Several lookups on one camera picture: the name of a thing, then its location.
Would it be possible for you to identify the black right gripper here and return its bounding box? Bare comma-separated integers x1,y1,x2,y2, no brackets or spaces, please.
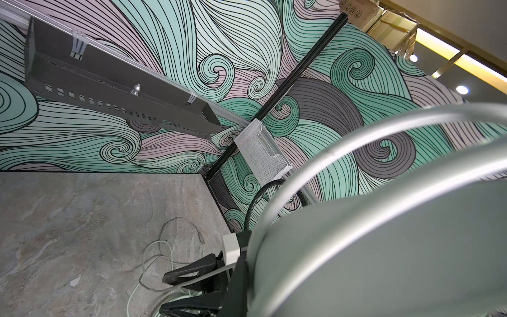
159,231,252,316

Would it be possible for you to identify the white over-ear headphones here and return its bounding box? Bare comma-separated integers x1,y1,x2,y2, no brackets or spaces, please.
246,103,506,316

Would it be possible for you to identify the black perforated metal tray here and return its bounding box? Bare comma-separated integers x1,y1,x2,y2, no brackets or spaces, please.
25,17,220,139

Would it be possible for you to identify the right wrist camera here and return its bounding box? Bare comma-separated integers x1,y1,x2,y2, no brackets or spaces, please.
222,233,241,265

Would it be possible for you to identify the green headphone cable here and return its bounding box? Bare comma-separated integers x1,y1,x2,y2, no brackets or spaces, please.
126,217,207,317

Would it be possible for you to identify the black corrugated hose right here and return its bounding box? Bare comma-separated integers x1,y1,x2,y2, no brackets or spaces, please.
243,179,310,232

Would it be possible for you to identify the clear plastic wall holder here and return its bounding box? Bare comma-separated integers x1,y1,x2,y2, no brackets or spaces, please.
234,119,293,186

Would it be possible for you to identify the black corner frame post right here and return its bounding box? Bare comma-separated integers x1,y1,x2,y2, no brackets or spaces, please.
203,13,348,182

